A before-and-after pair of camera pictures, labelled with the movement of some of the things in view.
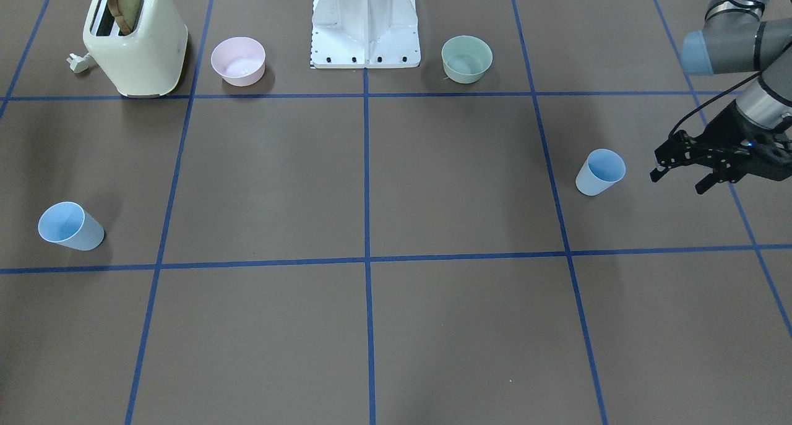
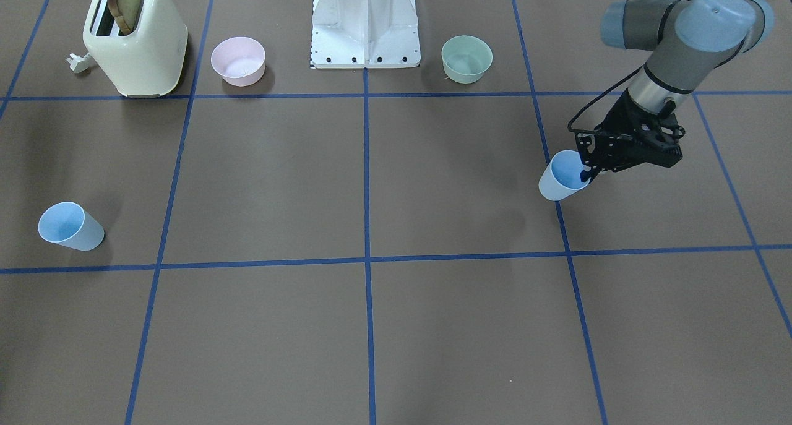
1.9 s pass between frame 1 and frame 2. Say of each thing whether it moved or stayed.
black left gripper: moved
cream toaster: stayed
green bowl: stayed
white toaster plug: stayed
